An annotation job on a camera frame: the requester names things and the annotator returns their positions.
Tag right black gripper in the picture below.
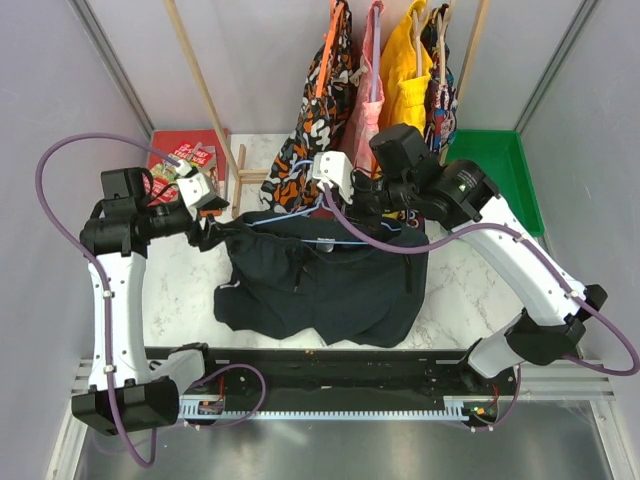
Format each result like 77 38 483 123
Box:
332 167 416 230

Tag blue wire hanger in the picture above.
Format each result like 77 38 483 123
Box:
237 190 409 254

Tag dark navy shorts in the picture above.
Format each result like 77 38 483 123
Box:
214 212 428 348

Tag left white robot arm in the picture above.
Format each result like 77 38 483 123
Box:
71 167 228 436

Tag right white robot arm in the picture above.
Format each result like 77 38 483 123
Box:
354 123 608 394

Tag pink patterned shorts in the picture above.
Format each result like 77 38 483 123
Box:
341 1 385 177

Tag camouflage orange black shorts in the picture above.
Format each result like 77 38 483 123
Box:
259 3 359 213

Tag yellow shorts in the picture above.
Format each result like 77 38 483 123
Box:
378 0 433 132

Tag comic print shorts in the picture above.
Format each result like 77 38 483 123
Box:
384 3 459 229

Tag wooden hanger under yellow shorts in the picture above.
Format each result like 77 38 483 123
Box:
410 1 433 78

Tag wooden hanger under comic shorts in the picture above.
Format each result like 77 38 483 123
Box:
435 0 455 87

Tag orange plastic hanger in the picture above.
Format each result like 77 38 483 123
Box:
315 1 347 99

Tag wooden clothes rack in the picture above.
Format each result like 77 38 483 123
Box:
163 0 491 219

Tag pink illustrated book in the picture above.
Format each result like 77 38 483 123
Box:
202 145 226 198

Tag colourful paperback book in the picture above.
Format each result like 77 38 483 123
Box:
149 141 204 205

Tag large red book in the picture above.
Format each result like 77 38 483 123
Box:
144 129 229 200

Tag green plastic tray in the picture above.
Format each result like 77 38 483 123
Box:
446 129 545 237

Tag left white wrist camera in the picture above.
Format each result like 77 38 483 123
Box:
175 160 217 209

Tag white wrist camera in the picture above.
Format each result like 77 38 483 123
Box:
175 160 217 209
311 151 354 205

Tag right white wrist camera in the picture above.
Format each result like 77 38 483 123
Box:
311 151 354 205

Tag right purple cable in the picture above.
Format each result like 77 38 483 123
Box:
322 182 640 376

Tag purple cable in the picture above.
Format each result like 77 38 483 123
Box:
322 182 640 376
34 132 186 469

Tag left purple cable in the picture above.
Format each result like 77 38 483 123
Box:
34 132 186 469

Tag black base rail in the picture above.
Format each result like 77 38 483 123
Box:
190 348 516 412

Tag grey slotted cable duct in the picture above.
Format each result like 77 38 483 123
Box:
178 395 496 424

